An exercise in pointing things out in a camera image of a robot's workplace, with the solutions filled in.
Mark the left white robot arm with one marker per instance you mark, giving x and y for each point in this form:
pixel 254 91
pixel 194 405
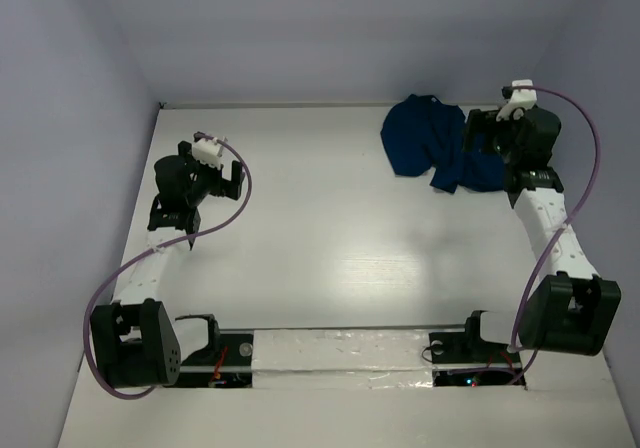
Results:
pixel 129 340

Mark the blue mickey mouse t-shirt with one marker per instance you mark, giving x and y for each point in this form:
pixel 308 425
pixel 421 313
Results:
pixel 422 133

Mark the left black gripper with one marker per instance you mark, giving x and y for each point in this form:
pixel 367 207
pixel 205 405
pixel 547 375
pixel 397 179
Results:
pixel 220 181

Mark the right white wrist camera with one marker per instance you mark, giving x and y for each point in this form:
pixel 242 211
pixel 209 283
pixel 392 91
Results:
pixel 519 97

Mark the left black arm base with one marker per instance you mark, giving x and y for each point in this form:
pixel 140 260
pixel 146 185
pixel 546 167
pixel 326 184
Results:
pixel 227 368

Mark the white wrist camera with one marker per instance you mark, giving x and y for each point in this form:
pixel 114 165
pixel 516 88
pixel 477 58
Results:
pixel 208 152
pixel 519 97

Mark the silver foil tape strip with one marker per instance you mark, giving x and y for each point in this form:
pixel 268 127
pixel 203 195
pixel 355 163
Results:
pixel 360 359

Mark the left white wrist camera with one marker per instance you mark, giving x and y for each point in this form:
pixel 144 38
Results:
pixel 208 152

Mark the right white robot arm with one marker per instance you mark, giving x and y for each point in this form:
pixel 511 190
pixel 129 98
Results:
pixel 566 307

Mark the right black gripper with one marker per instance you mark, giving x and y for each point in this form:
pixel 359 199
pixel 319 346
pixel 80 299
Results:
pixel 480 121

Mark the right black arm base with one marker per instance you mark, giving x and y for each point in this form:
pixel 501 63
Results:
pixel 459 360

